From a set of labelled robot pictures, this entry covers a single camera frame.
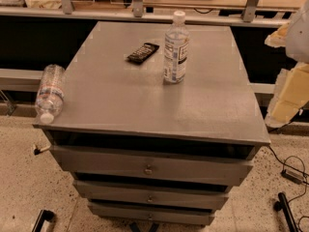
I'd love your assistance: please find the grey metal shelf rail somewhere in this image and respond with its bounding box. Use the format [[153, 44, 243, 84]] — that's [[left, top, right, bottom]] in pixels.
[[0, 0, 290, 27]]

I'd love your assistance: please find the black remote control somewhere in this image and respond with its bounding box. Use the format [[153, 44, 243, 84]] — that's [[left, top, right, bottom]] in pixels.
[[127, 43, 159, 64]]

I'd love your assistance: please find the black bar on floor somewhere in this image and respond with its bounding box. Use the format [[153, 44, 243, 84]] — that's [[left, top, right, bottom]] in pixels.
[[273, 192, 298, 232]]

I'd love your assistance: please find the black object floor left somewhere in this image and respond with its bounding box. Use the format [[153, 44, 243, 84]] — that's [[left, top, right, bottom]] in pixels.
[[32, 210, 56, 232]]

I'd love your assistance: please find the black cable on floor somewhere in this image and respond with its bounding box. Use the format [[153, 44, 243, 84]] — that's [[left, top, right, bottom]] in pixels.
[[266, 145, 309, 232]]

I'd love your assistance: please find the middle grey drawer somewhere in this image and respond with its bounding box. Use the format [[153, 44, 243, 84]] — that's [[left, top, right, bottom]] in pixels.
[[73, 180, 228, 210]]

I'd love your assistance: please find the top grey drawer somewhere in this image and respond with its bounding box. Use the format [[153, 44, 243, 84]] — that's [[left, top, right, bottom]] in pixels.
[[51, 146, 253, 186]]

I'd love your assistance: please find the grey drawer cabinet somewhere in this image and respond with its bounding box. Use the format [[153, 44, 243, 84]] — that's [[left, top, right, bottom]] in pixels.
[[43, 22, 269, 215]]

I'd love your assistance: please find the clear water bottle lying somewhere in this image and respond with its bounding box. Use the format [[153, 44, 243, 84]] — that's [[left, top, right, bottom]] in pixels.
[[35, 64, 65, 124]]

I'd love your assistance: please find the black power adapter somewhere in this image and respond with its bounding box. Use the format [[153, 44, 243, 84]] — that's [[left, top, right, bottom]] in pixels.
[[281, 170, 303, 185]]

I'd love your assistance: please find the white plug on floor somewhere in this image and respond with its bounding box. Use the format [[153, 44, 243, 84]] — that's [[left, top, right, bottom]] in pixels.
[[33, 146, 50, 156]]

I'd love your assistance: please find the blue-label plastic bottle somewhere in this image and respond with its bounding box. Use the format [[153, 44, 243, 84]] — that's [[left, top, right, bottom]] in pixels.
[[163, 11, 189, 83]]

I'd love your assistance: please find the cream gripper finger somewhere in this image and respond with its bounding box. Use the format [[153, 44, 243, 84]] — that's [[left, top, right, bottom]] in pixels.
[[265, 62, 309, 128], [265, 23, 289, 47]]

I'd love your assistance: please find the grey drawer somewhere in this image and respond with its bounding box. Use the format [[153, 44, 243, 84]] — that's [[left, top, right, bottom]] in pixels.
[[88, 202, 214, 225], [51, 146, 253, 186], [73, 180, 228, 210]]

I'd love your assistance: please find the bottom grey drawer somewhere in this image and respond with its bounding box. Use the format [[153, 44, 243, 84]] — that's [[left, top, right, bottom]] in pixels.
[[88, 202, 214, 225]]

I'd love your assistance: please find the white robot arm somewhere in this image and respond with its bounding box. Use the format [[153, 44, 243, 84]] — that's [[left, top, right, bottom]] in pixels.
[[265, 0, 309, 128]]

